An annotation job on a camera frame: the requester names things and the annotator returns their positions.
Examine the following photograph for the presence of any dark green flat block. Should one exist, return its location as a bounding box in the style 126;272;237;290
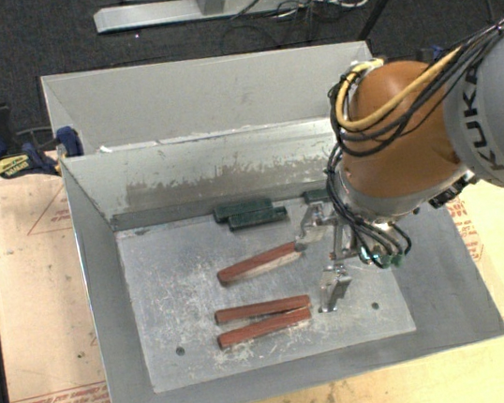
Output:
211;196;276;225

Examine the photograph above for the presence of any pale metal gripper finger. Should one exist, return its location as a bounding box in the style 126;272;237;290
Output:
312;259;359;315
287;199;342;253

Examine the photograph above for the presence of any grey metal bin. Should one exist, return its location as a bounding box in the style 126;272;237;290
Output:
39;9;504;403

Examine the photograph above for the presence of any red-brown flat block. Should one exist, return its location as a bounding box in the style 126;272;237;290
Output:
212;292;314;327
212;240;310;289
213;305;317;351

